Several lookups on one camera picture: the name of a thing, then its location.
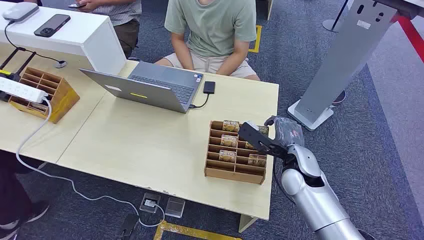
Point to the standing person's leg and shoe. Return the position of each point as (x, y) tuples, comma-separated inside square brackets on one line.
[(13, 192)]

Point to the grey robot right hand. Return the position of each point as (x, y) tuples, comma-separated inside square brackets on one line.
[(288, 132)]

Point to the grey kiosk stand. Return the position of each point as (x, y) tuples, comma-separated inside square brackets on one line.
[(344, 56)]

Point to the shoe behind kiosk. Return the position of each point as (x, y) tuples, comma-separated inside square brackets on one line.
[(340, 97)]

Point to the brown printed hotel card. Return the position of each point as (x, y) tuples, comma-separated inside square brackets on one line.
[(229, 141), (231, 126), (249, 146), (264, 130), (257, 160), (227, 156)]

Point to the phone in person's hand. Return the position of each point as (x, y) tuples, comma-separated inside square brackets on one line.
[(75, 5)]

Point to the black smartphone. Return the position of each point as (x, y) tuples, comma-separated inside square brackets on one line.
[(52, 25)]

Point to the pale desk leg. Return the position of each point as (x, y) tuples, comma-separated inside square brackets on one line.
[(246, 223)]

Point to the floor socket with plug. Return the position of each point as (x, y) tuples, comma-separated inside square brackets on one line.
[(150, 202)]

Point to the white power strip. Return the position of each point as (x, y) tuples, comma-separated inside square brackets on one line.
[(20, 89)]

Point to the seated person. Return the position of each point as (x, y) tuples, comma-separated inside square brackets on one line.
[(212, 26)]

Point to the wooden card holder box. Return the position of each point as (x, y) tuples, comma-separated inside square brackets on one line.
[(232, 172)]

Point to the person holding phone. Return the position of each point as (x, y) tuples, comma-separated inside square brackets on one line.
[(124, 20)]

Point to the black external drive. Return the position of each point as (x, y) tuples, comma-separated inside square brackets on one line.
[(209, 87)]

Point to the wooden compartment box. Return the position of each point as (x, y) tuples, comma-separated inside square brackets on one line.
[(63, 97)]

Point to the white counter block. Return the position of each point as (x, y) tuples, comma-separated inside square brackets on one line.
[(92, 43)]

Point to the red barrier belt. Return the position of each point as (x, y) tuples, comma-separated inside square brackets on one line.
[(412, 34)]

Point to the black folding stand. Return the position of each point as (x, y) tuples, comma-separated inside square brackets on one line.
[(16, 63)]

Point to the grey laptop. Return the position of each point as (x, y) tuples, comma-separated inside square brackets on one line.
[(145, 89)]

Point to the closed floor socket cover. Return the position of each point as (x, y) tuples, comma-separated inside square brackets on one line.
[(175, 207)]

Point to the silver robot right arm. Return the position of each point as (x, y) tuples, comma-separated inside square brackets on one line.
[(314, 198)]

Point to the grey flat desktop device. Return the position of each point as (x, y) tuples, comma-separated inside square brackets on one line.
[(20, 11)]

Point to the person's left forearm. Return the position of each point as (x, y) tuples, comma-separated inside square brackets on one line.
[(233, 58)]

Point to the person's right forearm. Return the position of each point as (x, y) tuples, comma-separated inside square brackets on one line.
[(182, 53)]

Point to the stanchion post with base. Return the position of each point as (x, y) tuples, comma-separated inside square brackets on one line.
[(333, 23)]

